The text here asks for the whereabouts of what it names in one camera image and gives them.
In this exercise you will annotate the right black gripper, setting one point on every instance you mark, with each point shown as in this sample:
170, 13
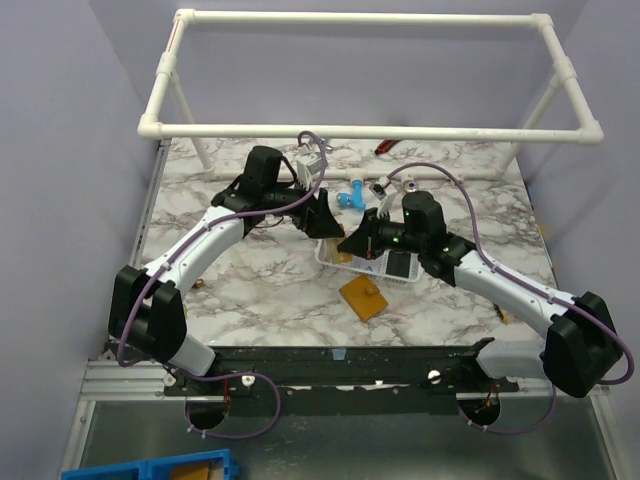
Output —
372, 233

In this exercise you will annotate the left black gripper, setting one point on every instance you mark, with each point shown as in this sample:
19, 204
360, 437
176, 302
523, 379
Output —
320, 222

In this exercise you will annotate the white plastic basket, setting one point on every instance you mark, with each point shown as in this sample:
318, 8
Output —
391, 266

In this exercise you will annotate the tan leather card holder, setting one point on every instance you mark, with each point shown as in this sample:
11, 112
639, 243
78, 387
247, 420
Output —
364, 297

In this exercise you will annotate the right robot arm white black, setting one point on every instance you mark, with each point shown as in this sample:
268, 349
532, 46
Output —
577, 344

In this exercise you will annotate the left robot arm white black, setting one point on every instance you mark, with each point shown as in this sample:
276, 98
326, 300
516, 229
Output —
147, 311

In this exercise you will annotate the blue pipe valve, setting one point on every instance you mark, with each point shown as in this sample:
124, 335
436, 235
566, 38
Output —
354, 199

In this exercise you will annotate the gold pipe valve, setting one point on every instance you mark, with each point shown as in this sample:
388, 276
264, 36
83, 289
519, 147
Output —
410, 186

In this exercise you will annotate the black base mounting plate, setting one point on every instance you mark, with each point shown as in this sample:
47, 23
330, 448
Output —
324, 381

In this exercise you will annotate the blue plastic bin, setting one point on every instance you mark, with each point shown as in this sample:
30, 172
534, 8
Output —
157, 468

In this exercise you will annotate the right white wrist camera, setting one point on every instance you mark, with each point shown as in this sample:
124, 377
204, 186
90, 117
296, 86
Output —
385, 193

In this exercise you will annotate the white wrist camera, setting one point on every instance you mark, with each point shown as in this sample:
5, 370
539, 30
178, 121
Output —
385, 193
308, 168

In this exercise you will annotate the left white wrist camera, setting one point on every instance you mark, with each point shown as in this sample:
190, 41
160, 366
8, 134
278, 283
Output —
308, 168

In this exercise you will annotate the red handled tool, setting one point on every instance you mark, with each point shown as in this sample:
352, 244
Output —
385, 146

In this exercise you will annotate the yellow handled pliers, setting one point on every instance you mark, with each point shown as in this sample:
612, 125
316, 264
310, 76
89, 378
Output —
501, 314

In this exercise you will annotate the white PVC pipe frame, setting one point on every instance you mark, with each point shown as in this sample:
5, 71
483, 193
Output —
168, 114

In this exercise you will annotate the aluminium rail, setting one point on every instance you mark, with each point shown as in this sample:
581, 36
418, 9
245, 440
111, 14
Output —
108, 381

